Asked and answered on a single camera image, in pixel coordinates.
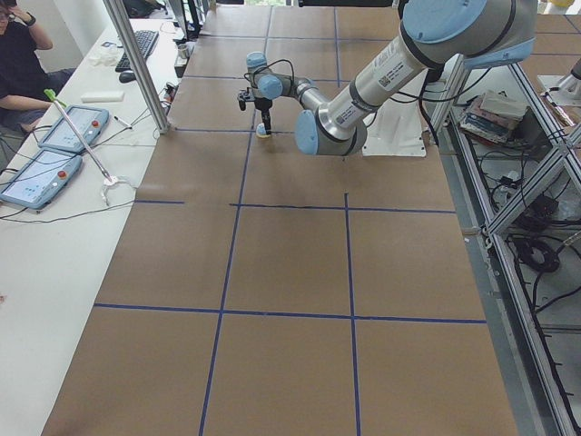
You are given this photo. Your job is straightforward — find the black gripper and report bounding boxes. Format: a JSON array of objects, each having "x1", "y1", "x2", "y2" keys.
[{"x1": 254, "y1": 96, "x2": 273, "y2": 134}]

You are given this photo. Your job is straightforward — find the blue cream call bell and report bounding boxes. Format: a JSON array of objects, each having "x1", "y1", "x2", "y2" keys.
[{"x1": 255, "y1": 123, "x2": 270, "y2": 138}]

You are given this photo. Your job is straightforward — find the silver metal cylinder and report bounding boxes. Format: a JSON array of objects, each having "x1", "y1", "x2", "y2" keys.
[{"x1": 177, "y1": 44, "x2": 190, "y2": 59}]

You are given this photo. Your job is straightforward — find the black keyboard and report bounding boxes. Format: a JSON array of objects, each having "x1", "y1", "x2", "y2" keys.
[{"x1": 113, "y1": 29, "x2": 160, "y2": 74}]

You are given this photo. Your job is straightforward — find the black computer mouse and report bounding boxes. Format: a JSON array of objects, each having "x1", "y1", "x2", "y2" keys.
[{"x1": 118, "y1": 70, "x2": 136, "y2": 84}]

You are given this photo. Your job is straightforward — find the black marker pen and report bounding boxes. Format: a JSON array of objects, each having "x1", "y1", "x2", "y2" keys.
[{"x1": 113, "y1": 115, "x2": 133, "y2": 130}]

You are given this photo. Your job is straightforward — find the white foam block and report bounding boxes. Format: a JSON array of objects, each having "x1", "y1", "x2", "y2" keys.
[{"x1": 80, "y1": 91, "x2": 125, "y2": 103}]

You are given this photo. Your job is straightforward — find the upper blue teach pendant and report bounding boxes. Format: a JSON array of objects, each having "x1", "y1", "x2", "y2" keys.
[{"x1": 37, "y1": 104, "x2": 111, "y2": 154}]

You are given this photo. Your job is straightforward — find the blue teach pendant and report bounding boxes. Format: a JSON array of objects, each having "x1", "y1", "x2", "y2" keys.
[
  {"x1": 37, "y1": 104, "x2": 111, "y2": 154},
  {"x1": 1, "y1": 149, "x2": 83, "y2": 210}
]

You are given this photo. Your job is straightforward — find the metal grabber stick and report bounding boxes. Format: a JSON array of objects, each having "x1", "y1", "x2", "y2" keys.
[{"x1": 44, "y1": 89, "x2": 137, "y2": 207}]

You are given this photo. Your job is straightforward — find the stack of books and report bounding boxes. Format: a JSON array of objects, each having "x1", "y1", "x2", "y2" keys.
[{"x1": 458, "y1": 91, "x2": 528, "y2": 144}]

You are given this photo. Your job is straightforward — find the lower blue teach pendant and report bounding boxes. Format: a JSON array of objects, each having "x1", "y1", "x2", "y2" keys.
[{"x1": 1, "y1": 149, "x2": 83, "y2": 210}]

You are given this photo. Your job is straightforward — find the seated person in black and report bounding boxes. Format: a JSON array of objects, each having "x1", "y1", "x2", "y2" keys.
[{"x1": 1, "y1": 1, "x2": 74, "y2": 134}]

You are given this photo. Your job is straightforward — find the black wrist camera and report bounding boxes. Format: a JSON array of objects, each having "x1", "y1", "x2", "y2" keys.
[{"x1": 237, "y1": 88, "x2": 254, "y2": 111}]

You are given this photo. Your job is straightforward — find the white camera pole with base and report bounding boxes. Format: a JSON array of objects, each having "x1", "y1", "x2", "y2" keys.
[{"x1": 362, "y1": 86, "x2": 427, "y2": 157}]

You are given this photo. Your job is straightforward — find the aluminium frame post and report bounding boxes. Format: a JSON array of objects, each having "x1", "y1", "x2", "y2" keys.
[{"x1": 103, "y1": 0, "x2": 170, "y2": 134}]

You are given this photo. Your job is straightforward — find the aluminium side frame rail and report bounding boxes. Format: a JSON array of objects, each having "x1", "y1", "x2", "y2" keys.
[{"x1": 427, "y1": 53, "x2": 580, "y2": 435}]

